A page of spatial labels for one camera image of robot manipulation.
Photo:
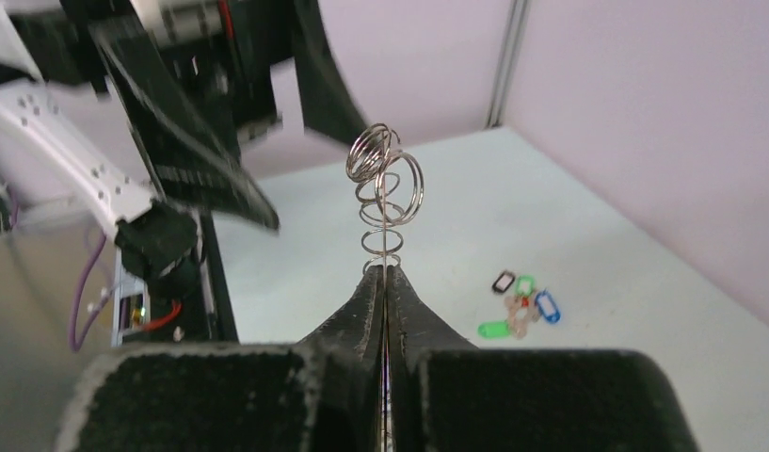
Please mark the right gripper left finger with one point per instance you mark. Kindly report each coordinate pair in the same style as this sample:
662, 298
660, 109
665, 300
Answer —
322, 393

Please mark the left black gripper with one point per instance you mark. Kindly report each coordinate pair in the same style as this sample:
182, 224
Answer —
194, 80

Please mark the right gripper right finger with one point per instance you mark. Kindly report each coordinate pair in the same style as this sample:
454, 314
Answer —
449, 395

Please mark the metal keyring band with rings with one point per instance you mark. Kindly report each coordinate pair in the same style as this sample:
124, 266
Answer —
369, 165

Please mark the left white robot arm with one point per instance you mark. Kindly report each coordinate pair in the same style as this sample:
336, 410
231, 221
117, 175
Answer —
42, 46

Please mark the silver keys pile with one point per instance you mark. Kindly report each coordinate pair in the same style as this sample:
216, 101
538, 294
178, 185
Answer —
522, 311

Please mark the green key tag lower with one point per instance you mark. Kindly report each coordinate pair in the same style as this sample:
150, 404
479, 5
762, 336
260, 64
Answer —
494, 329

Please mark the green key tag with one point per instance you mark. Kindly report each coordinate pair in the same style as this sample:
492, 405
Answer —
525, 285
494, 329

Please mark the black key tag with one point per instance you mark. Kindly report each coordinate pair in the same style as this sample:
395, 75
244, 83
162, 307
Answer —
503, 282

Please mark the green key tag upper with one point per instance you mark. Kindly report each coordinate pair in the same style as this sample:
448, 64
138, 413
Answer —
525, 285

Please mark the blue key tag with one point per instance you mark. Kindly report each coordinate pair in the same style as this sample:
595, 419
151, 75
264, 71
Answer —
547, 307

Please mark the left controller board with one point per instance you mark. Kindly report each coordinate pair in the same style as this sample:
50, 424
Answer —
129, 296

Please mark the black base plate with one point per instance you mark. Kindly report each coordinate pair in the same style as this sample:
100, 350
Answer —
207, 310

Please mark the left aluminium corner post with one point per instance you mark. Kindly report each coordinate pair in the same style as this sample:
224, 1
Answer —
507, 62

